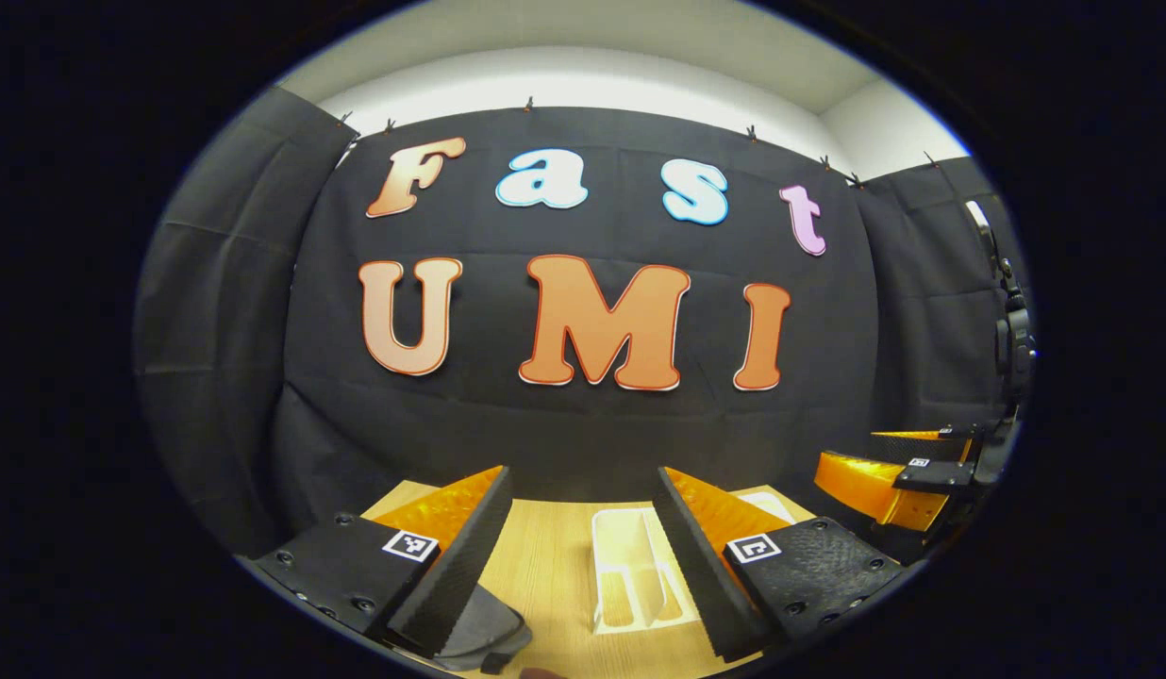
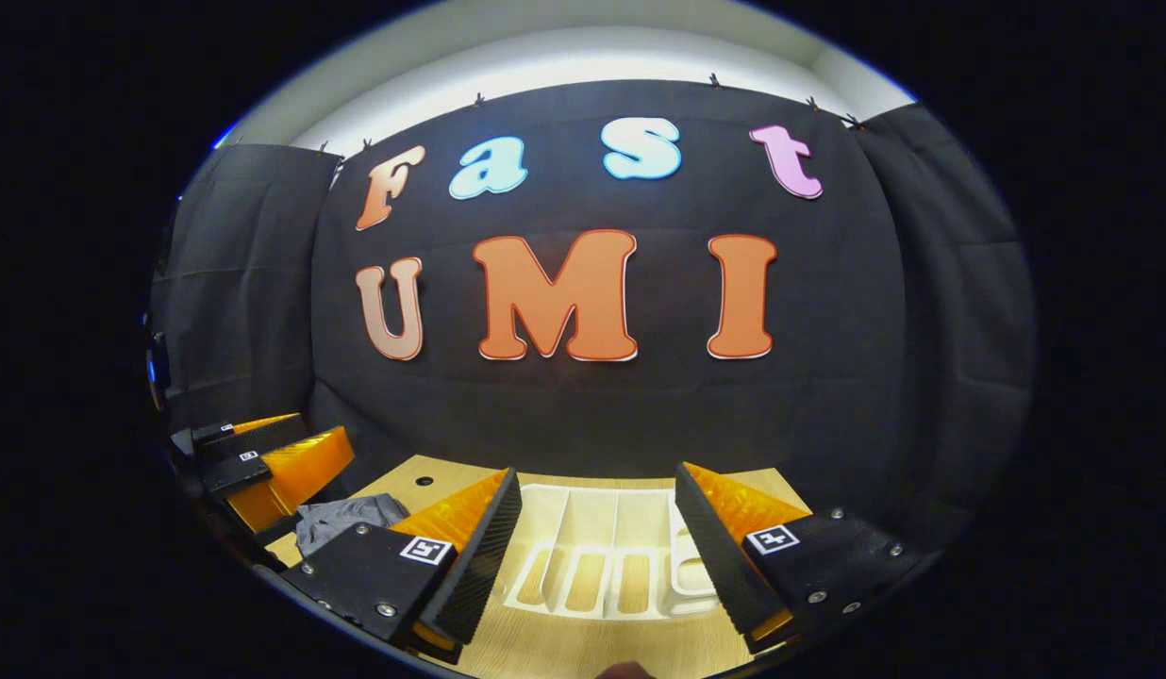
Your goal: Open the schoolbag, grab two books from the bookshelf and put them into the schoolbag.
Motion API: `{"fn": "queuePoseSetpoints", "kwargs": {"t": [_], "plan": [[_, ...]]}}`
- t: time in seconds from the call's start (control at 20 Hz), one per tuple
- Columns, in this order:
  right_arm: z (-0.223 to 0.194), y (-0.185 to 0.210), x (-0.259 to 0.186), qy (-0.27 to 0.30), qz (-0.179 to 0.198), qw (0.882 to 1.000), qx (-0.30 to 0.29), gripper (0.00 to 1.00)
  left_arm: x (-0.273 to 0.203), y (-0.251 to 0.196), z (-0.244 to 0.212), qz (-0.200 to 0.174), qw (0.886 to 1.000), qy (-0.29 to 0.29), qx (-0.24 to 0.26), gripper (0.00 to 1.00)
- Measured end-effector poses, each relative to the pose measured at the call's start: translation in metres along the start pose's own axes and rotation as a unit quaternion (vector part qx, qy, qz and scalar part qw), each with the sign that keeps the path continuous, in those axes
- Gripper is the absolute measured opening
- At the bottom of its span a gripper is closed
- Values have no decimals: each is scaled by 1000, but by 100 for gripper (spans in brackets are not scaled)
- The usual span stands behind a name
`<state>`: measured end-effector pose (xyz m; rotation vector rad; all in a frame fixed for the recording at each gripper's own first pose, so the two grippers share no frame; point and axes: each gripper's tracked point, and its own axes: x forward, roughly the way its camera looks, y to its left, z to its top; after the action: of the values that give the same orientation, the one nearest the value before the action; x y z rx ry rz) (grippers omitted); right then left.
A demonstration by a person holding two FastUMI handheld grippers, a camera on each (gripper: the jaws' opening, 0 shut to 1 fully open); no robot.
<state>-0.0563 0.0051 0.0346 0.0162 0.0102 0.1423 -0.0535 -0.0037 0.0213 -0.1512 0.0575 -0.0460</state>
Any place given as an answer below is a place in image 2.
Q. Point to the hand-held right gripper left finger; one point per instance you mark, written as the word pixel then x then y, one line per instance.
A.
pixel 479 566

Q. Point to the white bookshelf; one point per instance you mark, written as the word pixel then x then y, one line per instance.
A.
pixel 592 519

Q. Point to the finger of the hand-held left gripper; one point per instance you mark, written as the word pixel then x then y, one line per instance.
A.
pixel 300 467
pixel 262 436

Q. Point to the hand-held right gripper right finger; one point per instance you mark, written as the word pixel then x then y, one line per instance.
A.
pixel 720 566

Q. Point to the grey schoolbag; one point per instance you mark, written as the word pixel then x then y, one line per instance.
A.
pixel 342 519

